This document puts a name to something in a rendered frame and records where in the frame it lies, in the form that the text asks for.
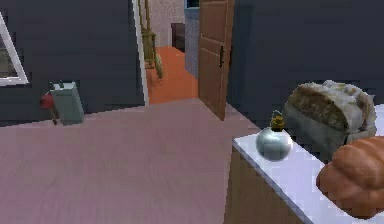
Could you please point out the white topped wooden counter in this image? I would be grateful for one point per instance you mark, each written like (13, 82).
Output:
(286, 186)

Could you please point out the white framed window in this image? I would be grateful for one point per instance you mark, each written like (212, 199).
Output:
(7, 63)

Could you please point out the crusty brown bread loaf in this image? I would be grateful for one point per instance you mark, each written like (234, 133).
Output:
(328, 113)

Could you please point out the round silver bottle gold cap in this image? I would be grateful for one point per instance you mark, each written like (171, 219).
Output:
(274, 142)

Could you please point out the brown wooden room door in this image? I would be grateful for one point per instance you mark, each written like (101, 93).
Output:
(213, 56)

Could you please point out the dark brown cabinet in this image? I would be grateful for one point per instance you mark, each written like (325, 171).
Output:
(178, 36)

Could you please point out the orange brown bread loaf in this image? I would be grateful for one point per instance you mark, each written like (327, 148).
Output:
(356, 176)

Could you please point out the grey green bin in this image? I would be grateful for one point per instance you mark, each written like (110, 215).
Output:
(67, 101)

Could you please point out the yellow wooden chair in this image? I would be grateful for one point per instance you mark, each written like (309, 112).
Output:
(150, 43)

